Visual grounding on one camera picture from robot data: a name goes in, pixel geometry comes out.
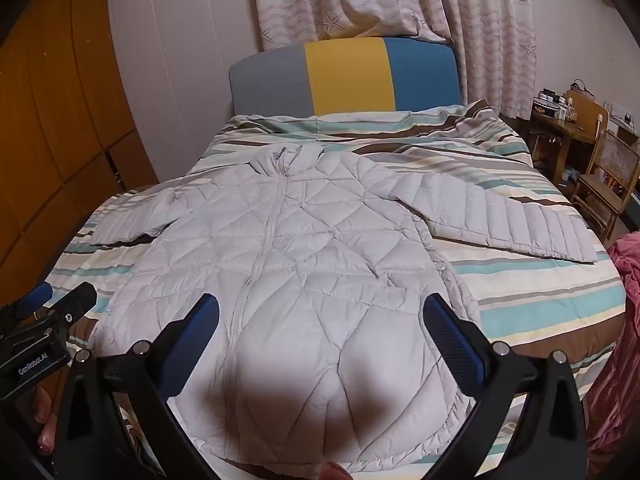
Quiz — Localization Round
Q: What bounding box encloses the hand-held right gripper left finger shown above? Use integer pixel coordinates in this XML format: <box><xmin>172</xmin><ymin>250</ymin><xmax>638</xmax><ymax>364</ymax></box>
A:
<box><xmin>52</xmin><ymin>294</ymin><xmax>226</xmax><ymax>480</ymax></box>

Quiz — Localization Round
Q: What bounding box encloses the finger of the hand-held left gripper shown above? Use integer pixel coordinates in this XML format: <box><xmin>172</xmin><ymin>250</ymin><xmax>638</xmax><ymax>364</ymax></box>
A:
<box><xmin>0</xmin><ymin>281</ymin><xmax>54</xmax><ymax>321</ymax></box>
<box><xmin>20</xmin><ymin>281</ymin><xmax>98</xmax><ymax>341</ymax></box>

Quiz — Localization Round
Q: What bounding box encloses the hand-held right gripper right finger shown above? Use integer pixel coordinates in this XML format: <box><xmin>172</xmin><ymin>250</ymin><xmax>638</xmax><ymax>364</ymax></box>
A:
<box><xmin>422</xmin><ymin>294</ymin><xmax>588</xmax><ymax>480</ymax></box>

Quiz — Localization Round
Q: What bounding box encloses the white quilted down jacket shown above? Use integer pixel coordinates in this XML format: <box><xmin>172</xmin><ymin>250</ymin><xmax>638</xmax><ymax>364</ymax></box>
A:
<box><xmin>90</xmin><ymin>142</ymin><xmax>598</xmax><ymax>471</ymax></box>

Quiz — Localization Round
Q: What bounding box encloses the person's left hand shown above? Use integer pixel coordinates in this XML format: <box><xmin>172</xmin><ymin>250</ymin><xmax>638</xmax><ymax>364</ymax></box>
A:
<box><xmin>35</xmin><ymin>390</ymin><xmax>55</xmax><ymax>456</ymax></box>

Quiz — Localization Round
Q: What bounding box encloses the striped bed blanket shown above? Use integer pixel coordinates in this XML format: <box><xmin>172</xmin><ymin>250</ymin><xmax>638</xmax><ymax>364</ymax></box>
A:
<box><xmin>47</xmin><ymin>100</ymin><xmax>628</xmax><ymax>480</ymax></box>

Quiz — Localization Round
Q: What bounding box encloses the wooden wardrobe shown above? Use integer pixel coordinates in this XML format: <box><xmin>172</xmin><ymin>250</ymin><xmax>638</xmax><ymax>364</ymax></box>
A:
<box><xmin>0</xmin><ymin>0</ymin><xmax>166</xmax><ymax>308</ymax></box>

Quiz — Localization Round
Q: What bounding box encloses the pink cloth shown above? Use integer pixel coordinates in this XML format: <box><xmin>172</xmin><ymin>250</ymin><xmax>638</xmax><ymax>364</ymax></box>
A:
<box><xmin>585</xmin><ymin>230</ymin><xmax>640</xmax><ymax>480</ymax></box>

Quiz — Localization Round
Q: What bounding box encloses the wooden desk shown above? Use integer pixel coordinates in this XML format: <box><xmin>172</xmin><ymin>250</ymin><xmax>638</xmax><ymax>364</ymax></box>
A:
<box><xmin>529</xmin><ymin>105</ymin><xmax>608</xmax><ymax>186</ymax></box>

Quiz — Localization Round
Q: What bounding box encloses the rattan-back wooden chair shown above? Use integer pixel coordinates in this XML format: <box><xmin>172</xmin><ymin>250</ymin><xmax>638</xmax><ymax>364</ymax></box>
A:
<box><xmin>570</xmin><ymin>127</ymin><xmax>640</xmax><ymax>243</ymax></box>

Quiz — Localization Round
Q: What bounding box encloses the black and white tin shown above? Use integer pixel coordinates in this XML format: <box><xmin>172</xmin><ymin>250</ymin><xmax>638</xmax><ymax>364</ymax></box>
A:
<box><xmin>532</xmin><ymin>91</ymin><xmax>566</xmax><ymax>117</ymax></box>

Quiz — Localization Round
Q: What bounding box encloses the solid-back wooden chair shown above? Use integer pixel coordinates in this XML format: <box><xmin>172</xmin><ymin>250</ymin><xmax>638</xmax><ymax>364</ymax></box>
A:
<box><xmin>565</xmin><ymin>91</ymin><xmax>610</xmax><ymax>133</ymax></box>

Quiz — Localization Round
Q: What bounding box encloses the grey yellow blue headboard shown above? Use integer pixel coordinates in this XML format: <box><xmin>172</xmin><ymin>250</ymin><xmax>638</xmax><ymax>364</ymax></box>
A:
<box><xmin>229</xmin><ymin>36</ymin><xmax>462</xmax><ymax>117</ymax></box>

